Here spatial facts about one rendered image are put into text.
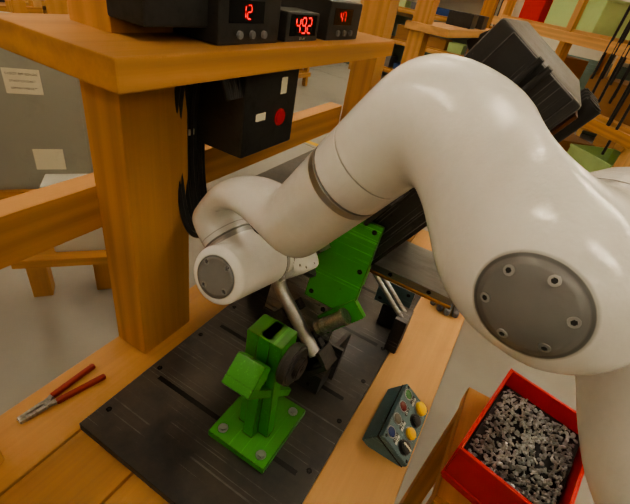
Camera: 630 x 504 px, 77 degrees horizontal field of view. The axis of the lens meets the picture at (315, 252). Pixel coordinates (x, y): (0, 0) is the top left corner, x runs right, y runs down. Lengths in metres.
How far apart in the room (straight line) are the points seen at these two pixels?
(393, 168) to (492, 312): 0.16
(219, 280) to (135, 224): 0.29
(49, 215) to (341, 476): 0.69
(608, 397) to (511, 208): 0.17
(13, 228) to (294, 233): 0.49
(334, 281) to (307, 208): 0.47
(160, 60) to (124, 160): 0.22
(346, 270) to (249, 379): 0.32
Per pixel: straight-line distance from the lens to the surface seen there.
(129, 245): 0.83
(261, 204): 0.48
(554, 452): 1.12
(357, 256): 0.82
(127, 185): 0.75
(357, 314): 0.85
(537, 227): 0.21
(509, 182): 0.23
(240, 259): 0.54
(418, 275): 0.95
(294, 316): 0.89
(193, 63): 0.61
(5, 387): 2.24
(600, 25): 3.92
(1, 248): 0.79
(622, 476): 0.33
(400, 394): 0.93
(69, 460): 0.91
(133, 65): 0.55
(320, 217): 0.40
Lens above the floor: 1.65
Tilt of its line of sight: 34 degrees down
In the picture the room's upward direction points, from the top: 12 degrees clockwise
